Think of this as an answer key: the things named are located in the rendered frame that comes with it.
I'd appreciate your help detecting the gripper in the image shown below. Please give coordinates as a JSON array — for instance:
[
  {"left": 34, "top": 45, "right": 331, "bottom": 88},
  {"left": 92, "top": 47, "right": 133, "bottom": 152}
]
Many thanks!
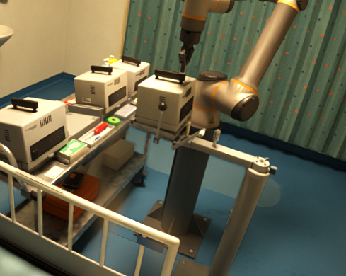
[{"left": 178, "top": 27, "right": 202, "bottom": 74}]

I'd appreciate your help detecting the white patient monitor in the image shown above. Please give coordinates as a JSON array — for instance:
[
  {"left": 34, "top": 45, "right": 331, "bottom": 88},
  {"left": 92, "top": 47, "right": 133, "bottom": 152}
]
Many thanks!
[
  {"left": 0, "top": 96, "right": 69, "bottom": 172},
  {"left": 109, "top": 58, "right": 151, "bottom": 99},
  {"left": 134, "top": 74, "right": 197, "bottom": 134},
  {"left": 74, "top": 68, "right": 129, "bottom": 115}
]

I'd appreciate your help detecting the grey latch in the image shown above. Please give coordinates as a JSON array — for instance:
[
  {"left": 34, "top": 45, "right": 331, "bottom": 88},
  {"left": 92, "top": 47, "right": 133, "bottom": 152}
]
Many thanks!
[{"left": 171, "top": 127, "right": 207, "bottom": 150}]

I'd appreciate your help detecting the grey returns cradle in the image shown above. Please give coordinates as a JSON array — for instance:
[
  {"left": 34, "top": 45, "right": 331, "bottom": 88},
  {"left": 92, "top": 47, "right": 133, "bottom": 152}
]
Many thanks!
[{"left": 64, "top": 103, "right": 103, "bottom": 142}]

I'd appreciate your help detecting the black ball knob lever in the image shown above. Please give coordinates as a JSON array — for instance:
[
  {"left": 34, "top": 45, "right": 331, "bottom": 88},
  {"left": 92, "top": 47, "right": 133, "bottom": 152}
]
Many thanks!
[{"left": 153, "top": 101, "right": 168, "bottom": 144}]

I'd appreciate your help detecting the yellow bottle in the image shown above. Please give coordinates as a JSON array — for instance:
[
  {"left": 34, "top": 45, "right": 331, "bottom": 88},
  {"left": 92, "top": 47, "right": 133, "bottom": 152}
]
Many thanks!
[{"left": 103, "top": 54, "right": 119, "bottom": 67}]

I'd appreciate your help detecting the pale blue pad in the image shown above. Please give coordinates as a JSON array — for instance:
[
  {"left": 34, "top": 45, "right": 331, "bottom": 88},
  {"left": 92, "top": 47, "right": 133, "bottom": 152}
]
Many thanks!
[{"left": 113, "top": 104, "right": 138, "bottom": 120}]

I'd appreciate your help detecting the grey clamp lever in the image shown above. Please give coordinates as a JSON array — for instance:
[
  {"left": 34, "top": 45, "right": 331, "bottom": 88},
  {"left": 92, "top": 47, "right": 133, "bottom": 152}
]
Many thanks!
[{"left": 212, "top": 128, "right": 222, "bottom": 149}]

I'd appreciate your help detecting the beige cardboard box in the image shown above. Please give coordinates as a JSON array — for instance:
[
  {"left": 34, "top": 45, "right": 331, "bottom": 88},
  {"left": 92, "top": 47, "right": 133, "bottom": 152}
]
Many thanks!
[{"left": 101, "top": 138, "right": 136, "bottom": 171}]

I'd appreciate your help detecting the teal dotted curtain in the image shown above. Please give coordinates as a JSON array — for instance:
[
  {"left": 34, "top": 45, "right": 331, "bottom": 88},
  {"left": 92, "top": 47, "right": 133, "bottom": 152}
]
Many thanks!
[{"left": 122, "top": 0, "right": 346, "bottom": 171}]

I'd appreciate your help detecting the white shallow tray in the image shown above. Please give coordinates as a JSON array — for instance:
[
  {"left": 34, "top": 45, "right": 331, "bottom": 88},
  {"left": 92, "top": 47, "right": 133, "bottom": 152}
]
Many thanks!
[{"left": 76, "top": 122, "right": 116, "bottom": 149}]

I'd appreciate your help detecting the grey metal trolley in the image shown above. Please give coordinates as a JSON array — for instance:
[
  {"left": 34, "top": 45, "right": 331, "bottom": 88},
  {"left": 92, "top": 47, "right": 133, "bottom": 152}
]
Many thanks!
[{"left": 0, "top": 96, "right": 151, "bottom": 251}]

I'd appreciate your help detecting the green and white box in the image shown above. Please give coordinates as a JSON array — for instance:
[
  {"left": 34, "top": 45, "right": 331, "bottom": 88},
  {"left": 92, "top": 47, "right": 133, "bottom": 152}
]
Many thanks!
[{"left": 58, "top": 138, "right": 88, "bottom": 159}]

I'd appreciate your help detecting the black pouch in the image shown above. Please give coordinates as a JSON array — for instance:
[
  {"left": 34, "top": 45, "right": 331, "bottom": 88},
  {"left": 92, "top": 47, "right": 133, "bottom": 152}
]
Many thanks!
[{"left": 62, "top": 171, "right": 85, "bottom": 190}]

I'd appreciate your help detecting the orange case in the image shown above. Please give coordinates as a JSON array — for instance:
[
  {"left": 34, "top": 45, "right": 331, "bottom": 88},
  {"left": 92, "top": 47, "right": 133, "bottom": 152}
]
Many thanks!
[{"left": 41, "top": 172, "right": 101, "bottom": 224}]

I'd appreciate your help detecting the white label card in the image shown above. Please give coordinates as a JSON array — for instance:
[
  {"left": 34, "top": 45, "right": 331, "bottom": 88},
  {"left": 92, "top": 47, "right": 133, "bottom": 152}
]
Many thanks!
[{"left": 43, "top": 165, "right": 66, "bottom": 180}]

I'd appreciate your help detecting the black monitor handle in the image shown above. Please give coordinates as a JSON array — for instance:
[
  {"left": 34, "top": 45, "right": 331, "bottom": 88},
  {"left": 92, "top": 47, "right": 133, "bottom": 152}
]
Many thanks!
[
  {"left": 154, "top": 69, "right": 187, "bottom": 85},
  {"left": 120, "top": 54, "right": 142, "bottom": 67},
  {"left": 11, "top": 97, "right": 39, "bottom": 113},
  {"left": 90, "top": 64, "right": 113, "bottom": 76}
]

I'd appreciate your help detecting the red handled screwdriver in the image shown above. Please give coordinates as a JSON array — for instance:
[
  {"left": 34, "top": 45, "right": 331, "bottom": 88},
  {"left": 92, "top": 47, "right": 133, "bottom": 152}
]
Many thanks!
[{"left": 84, "top": 121, "right": 109, "bottom": 142}]

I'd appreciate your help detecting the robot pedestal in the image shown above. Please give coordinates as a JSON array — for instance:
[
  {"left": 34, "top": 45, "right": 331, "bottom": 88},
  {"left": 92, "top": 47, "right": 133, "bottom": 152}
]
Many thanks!
[{"left": 142, "top": 125, "right": 212, "bottom": 260}]

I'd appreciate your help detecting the white bed rail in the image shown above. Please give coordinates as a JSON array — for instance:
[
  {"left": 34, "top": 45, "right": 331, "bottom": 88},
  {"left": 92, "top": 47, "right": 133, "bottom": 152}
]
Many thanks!
[{"left": 0, "top": 153, "right": 181, "bottom": 276}]

